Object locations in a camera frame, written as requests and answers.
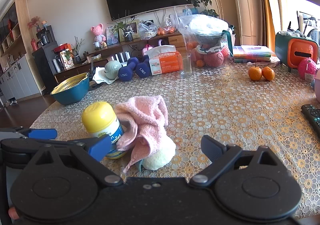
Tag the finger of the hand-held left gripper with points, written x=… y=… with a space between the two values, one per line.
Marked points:
x=42 y=134
x=57 y=142

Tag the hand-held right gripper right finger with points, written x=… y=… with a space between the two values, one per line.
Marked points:
x=212 y=150

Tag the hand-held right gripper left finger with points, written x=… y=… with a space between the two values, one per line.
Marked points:
x=98 y=148

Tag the yellow capped blue bottle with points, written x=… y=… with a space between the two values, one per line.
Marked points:
x=98 y=118

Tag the pink fluffy towel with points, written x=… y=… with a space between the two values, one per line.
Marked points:
x=146 y=120

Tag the pale yellow cloth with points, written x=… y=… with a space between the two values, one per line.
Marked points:
x=160 y=156

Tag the blue and yellow colander bowl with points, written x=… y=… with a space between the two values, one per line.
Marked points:
x=71 y=88

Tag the white storage cabinets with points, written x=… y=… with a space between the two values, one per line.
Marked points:
x=17 y=79

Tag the black cabinet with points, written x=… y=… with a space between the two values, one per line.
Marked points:
x=45 y=64

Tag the white cloth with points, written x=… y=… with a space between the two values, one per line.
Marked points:
x=100 y=76

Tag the pale green round container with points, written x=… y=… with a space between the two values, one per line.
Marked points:
x=112 y=69

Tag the purple dumbbell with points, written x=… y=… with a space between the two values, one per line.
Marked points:
x=127 y=69
x=142 y=67

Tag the orange with stem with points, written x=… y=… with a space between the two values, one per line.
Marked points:
x=255 y=73

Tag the small orange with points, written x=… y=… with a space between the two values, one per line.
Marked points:
x=200 y=63

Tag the clear drinking glass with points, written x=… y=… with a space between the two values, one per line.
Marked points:
x=185 y=66

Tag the vase with dry twigs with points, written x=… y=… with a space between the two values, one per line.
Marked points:
x=77 y=52

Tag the red box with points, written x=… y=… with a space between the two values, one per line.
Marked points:
x=62 y=47

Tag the red round fruit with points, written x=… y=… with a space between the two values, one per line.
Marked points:
x=212 y=59

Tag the black coffee machine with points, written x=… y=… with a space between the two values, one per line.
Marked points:
x=45 y=36

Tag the orange and white tissue box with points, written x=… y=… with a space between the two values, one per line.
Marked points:
x=167 y=62

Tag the black remote control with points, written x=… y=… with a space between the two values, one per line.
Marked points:
x=312 y=118

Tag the stack of colourful books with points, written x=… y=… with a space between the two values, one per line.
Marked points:
x=252 y=52

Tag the pink bear figure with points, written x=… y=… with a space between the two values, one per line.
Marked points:
x=98 y=33

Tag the grey bowl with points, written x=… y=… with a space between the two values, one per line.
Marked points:
x=207 y=36

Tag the wooden television cabinet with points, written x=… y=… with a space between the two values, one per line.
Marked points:
x=175 y=39

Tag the potted plant in dark vase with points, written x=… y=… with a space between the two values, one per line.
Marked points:
x=128 y=34

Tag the pink fuzzy ball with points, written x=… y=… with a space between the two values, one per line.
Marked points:
x=307 y=69

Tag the large clear plastic bag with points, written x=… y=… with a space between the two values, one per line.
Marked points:
x=205 y=24

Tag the small clear plastic bag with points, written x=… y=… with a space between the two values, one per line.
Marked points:
x=147 y=30

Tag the bag of oranges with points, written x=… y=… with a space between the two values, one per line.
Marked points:
x=166 y=30

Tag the green and orange tissue holder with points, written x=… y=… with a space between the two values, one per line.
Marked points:
x=297 y=51

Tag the white standing air conditioner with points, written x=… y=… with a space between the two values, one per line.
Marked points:
x=246 y=2

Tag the utensil holder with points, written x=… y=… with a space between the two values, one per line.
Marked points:
x=300 y=26

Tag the yellow curtain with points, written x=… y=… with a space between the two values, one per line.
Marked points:
x=268 y=2

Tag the wooden wall shelving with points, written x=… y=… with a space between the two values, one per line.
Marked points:
x=20 y=27

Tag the photo frame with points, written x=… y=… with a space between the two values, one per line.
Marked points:
x=132 y=28

